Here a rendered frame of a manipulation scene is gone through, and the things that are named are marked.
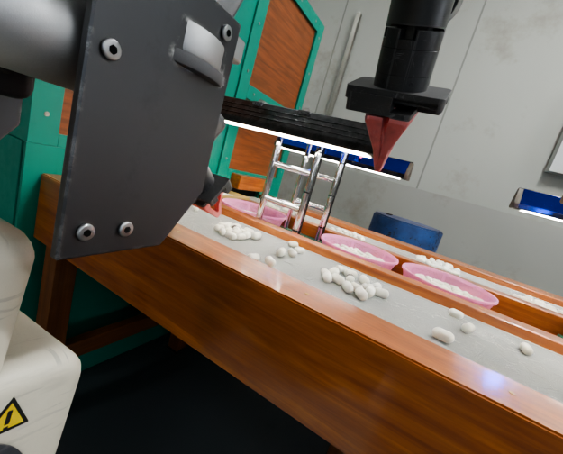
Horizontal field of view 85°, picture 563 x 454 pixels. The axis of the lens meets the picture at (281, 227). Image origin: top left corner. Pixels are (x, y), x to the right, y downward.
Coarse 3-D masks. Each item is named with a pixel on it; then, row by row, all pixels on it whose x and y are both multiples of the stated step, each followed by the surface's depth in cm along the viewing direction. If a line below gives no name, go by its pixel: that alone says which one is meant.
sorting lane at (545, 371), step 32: (192, 224) 85; (288, 256) 81; (320, 256) 90; (320, 288) 64; (384, 288) 77; (416, 320) 62; (448, 320) 68; (480, 352) 56; (512, 352) 60; (544, 352) 65; (544, 384) 51
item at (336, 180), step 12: (312, 144) 123; (348, 156) 117; (300, 180) 126; (336, 180) 119; (336, 192) 120; (312, 204) 124; (288, 216) 129; (324, 216) 121; (288, 228) 132; (324, 228) 123
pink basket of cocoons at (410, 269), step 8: (408, 264) 102; (416, 264) 104; (408, 272) 90; (416, 272) 104; (424, 272) 105; (432, 272) 105; (440, 272) 105; (416, 280) 87; (424, 280) 85; (440, 280) 104; (448, 280) 103; (464, 280) 101; (440, 288) 82; (472, 288) 98; (480, 288) 96; (464, 296) 80; (480, 296) 94; (488, 296) 92; (480, 304) 81; (488, 304) 81; (496, 304) 84
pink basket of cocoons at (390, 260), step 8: (328, 240) 113; (336, 240) 116; (352, 240) 117; (336, 248) 95; (360, 248) 116; (368, 248) 115; (376, 248) 114; (360, 256) 92; (384, 256) 110; (392, 256) 107; (376, 264) 93; (384, 264) 93; (392, 264) 95
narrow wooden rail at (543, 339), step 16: (224, 208) 107; (256, 224) 101; (272, 224) 103; (288, 240) 96; (304, 240) 94; (336, 256) 89; (352, 256) 91; (368, 272) 85; (384, 272) 83; (416, 288) 79; (432, 288) 80; (448, 304) 76; (464, 304) 74; (480, 320) 73; (496, 320) 71; (512, 320) 73; (528, 336) 69; (544, 336) 68; (560, 352) 66
